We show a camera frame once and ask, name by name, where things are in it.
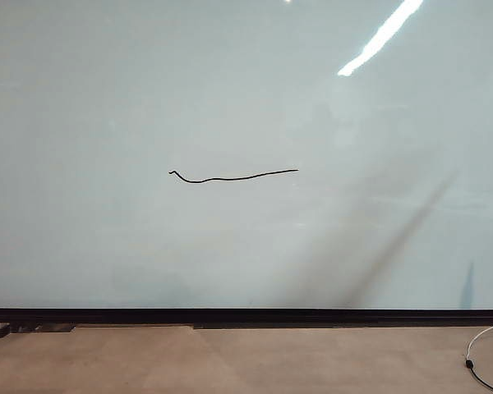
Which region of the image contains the black drawn marker line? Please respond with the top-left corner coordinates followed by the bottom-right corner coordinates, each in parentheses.
top-left (168, 168), bottom-right (300, 185)

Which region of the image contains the white glass whiteboard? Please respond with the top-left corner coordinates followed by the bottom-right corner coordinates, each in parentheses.
top-left (0, 0), bottom-right (493, 310)

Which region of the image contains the white cable with black connector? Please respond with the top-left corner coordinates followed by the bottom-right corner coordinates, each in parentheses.
top-left (463, 322), bottom-right (493, 393)

